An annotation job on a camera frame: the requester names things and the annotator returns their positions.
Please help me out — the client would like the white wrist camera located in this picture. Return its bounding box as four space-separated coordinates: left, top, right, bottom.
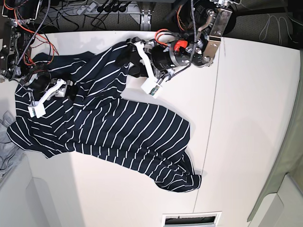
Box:
27 104 46 118
141 78 163 99

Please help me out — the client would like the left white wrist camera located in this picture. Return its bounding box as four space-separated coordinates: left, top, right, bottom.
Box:
141 78 163 99

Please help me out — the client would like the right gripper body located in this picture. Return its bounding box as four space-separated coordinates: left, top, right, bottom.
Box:
22 62 73 98

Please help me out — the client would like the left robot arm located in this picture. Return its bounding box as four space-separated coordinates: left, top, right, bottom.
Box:
115 0 241 83

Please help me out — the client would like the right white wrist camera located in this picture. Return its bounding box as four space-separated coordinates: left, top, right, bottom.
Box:
27 104 46 118

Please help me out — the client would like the grey cloth pile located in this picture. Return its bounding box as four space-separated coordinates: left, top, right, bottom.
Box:
0 111 24 181

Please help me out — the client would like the green grey bin edge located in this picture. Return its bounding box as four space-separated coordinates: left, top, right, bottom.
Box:
246 49 303 223

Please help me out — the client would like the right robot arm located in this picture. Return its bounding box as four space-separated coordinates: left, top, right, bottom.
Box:
0 0 78 100

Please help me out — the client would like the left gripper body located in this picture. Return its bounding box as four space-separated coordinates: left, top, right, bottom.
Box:
126 33 190 80

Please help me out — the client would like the white power strip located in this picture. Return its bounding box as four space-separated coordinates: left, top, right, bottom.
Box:
62 0 137 16

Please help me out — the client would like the aluminium frame post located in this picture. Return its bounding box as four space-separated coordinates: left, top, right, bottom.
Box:
126 0 157 31

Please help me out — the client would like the navy white striped t-shirt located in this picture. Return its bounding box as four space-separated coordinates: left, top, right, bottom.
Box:
7 42 202 192

